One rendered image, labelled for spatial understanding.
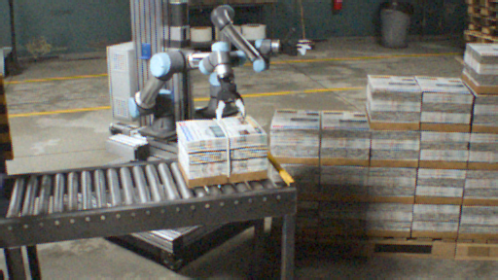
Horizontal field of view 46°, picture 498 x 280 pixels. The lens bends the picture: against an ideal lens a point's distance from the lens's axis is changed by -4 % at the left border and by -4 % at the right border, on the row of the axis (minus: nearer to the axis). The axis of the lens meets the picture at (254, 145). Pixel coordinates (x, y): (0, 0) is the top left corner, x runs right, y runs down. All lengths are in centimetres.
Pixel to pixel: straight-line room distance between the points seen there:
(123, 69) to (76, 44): 604
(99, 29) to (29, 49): 113
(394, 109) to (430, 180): 49
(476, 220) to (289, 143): 124
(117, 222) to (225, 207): 48
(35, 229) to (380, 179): 199
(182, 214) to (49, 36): 741
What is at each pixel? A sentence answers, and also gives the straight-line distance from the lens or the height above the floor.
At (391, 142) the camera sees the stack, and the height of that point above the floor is 76.
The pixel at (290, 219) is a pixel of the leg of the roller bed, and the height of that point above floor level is 66.
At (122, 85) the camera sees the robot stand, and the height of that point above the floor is 100.
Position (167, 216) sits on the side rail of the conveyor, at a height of 75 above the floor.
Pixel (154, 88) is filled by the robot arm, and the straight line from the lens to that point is 323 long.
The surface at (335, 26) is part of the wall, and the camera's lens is 1069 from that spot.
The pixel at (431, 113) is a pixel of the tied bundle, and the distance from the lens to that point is 353.
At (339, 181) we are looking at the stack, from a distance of 362.
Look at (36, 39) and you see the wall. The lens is 988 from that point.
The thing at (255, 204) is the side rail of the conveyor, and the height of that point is 75.
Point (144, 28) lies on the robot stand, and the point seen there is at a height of 137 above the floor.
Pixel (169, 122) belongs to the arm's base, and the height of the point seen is 87.
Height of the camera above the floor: 193
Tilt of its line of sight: 20 degrees down
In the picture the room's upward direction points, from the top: straight up
